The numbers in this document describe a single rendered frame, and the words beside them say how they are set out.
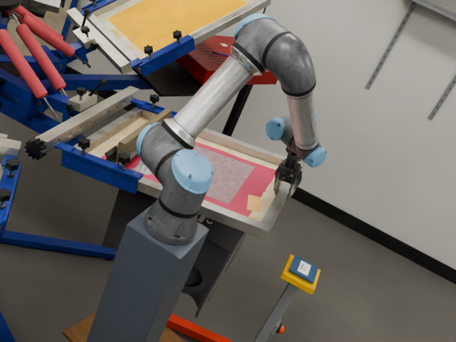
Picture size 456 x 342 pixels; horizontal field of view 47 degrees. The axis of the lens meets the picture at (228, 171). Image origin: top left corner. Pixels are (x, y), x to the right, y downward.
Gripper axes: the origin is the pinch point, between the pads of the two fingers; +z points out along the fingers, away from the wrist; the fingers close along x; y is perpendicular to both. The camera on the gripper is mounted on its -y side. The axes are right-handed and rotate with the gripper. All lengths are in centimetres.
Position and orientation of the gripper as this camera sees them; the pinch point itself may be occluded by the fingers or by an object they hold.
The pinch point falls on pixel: (283, 193)
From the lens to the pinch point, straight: 200.1
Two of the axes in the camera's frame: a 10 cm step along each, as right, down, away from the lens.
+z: -2.1, 8.5, 4.8
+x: 9.2, 3.4, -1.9
